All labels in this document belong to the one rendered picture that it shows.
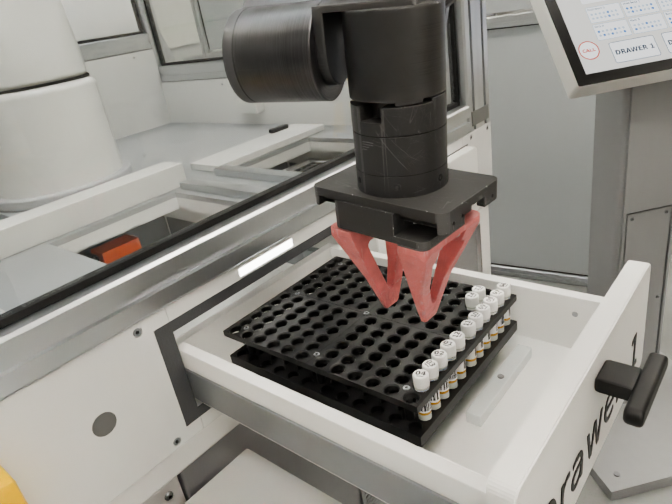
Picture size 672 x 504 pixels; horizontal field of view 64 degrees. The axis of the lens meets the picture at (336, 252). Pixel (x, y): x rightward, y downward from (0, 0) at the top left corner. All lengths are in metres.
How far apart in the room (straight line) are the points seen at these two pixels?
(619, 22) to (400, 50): 0.99
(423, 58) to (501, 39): 1.88
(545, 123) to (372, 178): 1.89
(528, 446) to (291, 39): 0.27
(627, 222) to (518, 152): 0.87
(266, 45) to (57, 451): 0.36
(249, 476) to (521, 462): 0.33
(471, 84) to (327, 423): 0.65
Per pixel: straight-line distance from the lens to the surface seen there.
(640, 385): 0.42
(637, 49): 1.25
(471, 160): 0.91
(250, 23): 0.34
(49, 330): 0.48
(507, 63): 2.19
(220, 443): 0.64
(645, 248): 1.52
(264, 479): 0.59
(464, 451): 0.47
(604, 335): 0.44
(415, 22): 0.30
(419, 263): 0.33
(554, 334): 0.58
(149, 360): 0.53
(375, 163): 0.32
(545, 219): 2.32
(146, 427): 0.56
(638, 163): 1.42
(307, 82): 0.33
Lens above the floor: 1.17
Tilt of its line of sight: 24 degrees down
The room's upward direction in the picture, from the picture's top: 10 degrees counter-clockwise
